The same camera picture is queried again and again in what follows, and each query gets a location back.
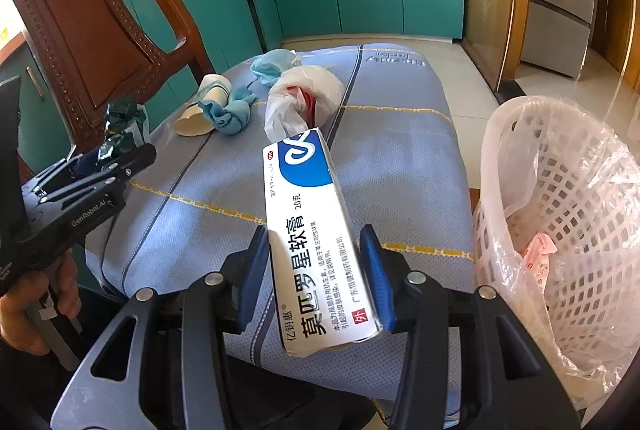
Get blue cloth covered stool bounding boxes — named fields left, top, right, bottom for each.
left=82, top=44, right=476, bottom=416

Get white blue ointment box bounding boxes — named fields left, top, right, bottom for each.
left=261, top=127, right=385, bottom=356

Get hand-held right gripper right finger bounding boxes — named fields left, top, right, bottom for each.
left=359, top=225, right=581, bottom=430

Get dark green wrapper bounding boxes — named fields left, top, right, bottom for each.
left=99, top=96, right=150, bottom=160

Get brown wooden door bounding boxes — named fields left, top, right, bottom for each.
left=595, top=0, right=636, bottom=76

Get crumpled blue cloth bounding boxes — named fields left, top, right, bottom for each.
left=200, top=87, right=257, bottom=137

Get white plastic mesh basket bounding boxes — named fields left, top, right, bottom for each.
left=472, top=96, right=640, bottom=391

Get wood framed glass door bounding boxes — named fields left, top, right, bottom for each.
left=462, top=0, right=531, bottom=93

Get blue face mask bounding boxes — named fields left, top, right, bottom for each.
left=250, top=49, right=303, bottom=86

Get carved dark wooden chair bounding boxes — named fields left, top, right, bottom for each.
left=0, top=0, right=216, bottom=151

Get person's left hand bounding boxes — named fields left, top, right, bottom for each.
left=0, top=255, right=82, bottom=353

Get white plastic bag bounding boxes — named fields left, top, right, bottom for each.
left=264, top=65, right=345, bottom=143

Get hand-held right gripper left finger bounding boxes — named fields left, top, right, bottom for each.
left=50, top=225, right=281, bottom=430

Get white basket with plastic liner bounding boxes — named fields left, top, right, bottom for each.
left=480, top=96, right=640, bottom=411

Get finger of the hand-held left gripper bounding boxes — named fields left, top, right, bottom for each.
left=27, top=152, right=108, bottom=192
left=35, top=142, right=158, bottom=207

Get white paper cup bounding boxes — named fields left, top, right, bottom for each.
left=174, top=74, right=233, bottom=137

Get pink white printed package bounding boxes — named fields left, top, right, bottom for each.
left=515, top=230, right=558, bottom=311

